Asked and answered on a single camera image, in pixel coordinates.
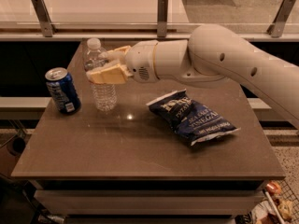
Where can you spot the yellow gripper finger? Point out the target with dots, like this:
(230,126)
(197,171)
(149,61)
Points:
(114,74)
(118,53)

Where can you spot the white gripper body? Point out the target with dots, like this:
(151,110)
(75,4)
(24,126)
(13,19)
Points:
(140,61)

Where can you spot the clear plastic water bottle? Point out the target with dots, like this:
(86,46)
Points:
(104,95)

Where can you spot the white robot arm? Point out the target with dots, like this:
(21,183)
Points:
(209,57)

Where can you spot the blue pepsi can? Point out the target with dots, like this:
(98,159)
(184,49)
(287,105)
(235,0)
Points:
(62,90)

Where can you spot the blue chips bag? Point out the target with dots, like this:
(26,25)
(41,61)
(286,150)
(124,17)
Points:
(190,119)

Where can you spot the middle metal railing bracket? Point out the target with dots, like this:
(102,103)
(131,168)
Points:
(162,15)

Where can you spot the metal railing bracket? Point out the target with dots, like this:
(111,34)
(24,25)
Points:
(47,29)
(162,15)
(276,28)

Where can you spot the left metal railing bracket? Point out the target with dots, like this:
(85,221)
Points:
(47,29)

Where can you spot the right metal railing bracket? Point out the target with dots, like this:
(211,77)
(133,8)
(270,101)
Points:
(276,28)

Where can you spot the wire basket with snacks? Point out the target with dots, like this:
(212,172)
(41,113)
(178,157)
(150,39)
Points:
(279,206)

